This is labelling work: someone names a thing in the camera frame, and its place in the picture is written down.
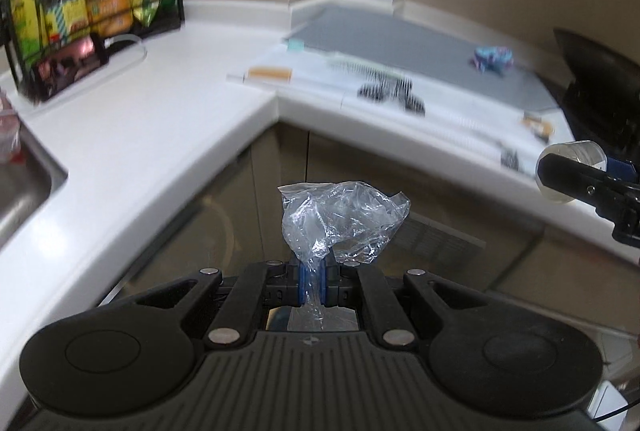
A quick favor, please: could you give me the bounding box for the black wok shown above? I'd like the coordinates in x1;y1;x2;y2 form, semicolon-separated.
552;27;640;162

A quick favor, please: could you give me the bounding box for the smartphone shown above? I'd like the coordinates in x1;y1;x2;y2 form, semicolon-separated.
29;33;109;100

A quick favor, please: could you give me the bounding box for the blue purple crumpled wrapper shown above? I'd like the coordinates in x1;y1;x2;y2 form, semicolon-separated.
469;44;515;75

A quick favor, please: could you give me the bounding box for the beige cabinet door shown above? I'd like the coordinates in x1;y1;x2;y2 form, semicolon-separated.
304;130;640;362
100;121;312;308

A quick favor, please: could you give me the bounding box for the pink plastic bag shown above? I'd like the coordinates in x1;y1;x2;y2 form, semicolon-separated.
0;86;24;165

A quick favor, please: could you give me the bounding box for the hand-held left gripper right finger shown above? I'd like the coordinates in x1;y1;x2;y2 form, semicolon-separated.
320;260;522;352

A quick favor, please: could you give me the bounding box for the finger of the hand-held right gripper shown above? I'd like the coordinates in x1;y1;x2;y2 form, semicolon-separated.
605;156;640;188
536;151;640;253

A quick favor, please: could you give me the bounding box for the white leaf print mat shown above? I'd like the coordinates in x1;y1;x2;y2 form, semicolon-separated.
226;45;576;173

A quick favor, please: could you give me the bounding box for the steel sink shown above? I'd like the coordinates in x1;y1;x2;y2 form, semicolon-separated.
0;126;69;253

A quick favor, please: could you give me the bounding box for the clear plastic bag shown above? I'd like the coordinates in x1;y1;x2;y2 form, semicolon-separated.
278;180;412;333

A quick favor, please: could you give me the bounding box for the grey mat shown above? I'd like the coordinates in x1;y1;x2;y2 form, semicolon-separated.
284;5;559;113

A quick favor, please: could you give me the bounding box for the clear plastic cup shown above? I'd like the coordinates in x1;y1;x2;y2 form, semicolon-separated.
535;140;610;205

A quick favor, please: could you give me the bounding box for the yellow black wrapper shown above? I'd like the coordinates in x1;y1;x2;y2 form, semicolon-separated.
522;112;557;143

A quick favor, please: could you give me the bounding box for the green bottle yellow cap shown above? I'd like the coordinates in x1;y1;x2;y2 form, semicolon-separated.
8;0;51;63

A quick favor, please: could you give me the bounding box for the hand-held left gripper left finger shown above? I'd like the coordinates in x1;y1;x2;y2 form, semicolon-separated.
97;260;307;352

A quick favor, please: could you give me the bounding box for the white charging cable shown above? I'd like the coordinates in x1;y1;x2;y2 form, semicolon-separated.
29;35;149;113

